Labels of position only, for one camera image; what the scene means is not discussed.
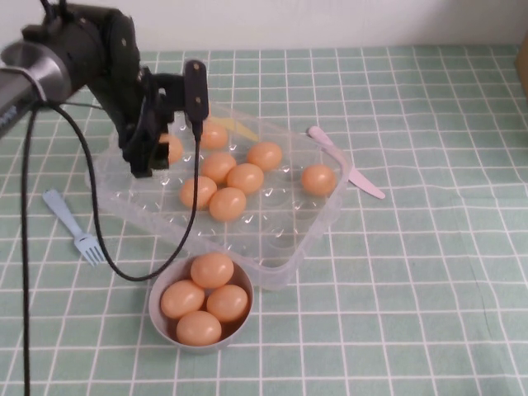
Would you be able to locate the yellow label strip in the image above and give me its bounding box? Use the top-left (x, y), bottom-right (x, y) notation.
top-left (212, 116), bottom-right (260, 141)

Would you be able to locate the grey round bowl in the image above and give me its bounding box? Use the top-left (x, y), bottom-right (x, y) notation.
top-left (148, 257), bottom-right (255, 351)

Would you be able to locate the brown cardboard box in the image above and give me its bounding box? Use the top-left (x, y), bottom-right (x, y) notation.
top-left (513, 31), bottom-right (528, 102)

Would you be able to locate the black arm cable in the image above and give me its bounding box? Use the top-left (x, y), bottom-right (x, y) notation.
top-left (19, 101), bottom-right (45, 396)

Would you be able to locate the clear plastic egg box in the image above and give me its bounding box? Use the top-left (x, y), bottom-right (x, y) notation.
top-left (84, 101), bottom-right (351, 292)

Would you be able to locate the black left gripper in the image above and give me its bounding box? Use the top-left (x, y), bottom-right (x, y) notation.
top-left (116, 65), bottom-right (186, 179)

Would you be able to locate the black camera cable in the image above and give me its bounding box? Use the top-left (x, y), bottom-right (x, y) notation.
top-left (53, 102), bottom-right (203, 283)

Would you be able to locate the white plastic knife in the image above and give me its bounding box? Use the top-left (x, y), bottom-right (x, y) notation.
top-left (307, 125), bottom-right (387, 201)

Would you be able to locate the light blue plastic fork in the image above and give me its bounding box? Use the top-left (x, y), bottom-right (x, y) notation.
top-left (42, 188), bottom-right (106, 266)

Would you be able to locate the tan brown egg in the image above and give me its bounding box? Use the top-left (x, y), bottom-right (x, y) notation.
top-left (200, 151), bottom-right (238, 185)
top-left (246, 141), bottom-right (284, 172)
top-left (158, 132), bottom-right (185, 165)
top-left (300, 163), bottom-right (337, 197)
top-left (176, 310), bottom-right (223, 347)
top-left (199, 121), bottom-right (229, 150)
top-left (160, 279), bottom-right (206, 319)
top-left (179, 176), bottom-right (219, 210)
top-left (205, 284), bottom-right (250, 323)
top-left (190, 252), bottom-right (235, 290)
top-left (225, 163), bottom-right (265, 196)
top-left (208, 186), bottom-right (248, 223)

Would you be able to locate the green checked tablecloth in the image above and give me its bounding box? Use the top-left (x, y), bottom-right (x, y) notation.
top-left (0, 44), bottom-right (528, 396)

